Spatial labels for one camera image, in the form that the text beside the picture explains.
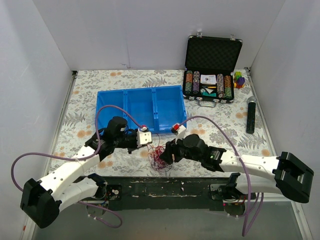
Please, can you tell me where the white cable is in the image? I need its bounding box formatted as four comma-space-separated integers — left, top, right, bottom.
148, 149, 173, 175

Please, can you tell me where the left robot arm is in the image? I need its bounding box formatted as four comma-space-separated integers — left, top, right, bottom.
20, 116, 152, 229

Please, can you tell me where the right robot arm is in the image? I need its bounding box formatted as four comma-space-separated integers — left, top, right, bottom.
159, 134, 314, 204

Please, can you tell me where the blue three-compartment bin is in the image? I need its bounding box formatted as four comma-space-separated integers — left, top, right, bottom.
96, 85, 187, 134

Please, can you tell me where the black microphone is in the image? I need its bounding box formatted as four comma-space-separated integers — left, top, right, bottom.
246, 96, 257, 134

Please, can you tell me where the colourful block toy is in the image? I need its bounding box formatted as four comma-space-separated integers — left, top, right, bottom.
233, 71, 246, 89

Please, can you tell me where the black poker chip case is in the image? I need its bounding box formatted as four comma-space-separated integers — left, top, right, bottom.
182, 35, 243, 104

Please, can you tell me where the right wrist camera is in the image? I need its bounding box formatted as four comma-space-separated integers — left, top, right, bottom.
171, 123, 187, 143

